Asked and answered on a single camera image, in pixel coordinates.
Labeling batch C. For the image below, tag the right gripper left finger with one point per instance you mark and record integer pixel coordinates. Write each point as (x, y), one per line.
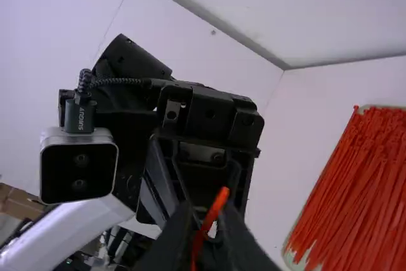
(171, 252)

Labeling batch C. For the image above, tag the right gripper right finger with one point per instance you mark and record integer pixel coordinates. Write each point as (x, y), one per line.
(247, 255)

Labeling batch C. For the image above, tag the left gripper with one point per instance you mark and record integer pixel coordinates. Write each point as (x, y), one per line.
(209, 118)

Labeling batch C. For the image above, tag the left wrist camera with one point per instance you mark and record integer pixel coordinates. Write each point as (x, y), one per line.
(79, 169)

